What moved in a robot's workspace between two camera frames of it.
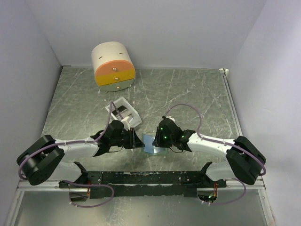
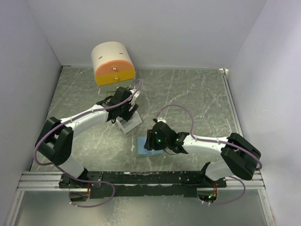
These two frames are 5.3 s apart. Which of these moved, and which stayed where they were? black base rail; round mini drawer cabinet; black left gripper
Moved: black left gripper
Stayed: round mini drawer cabinet; black base rail
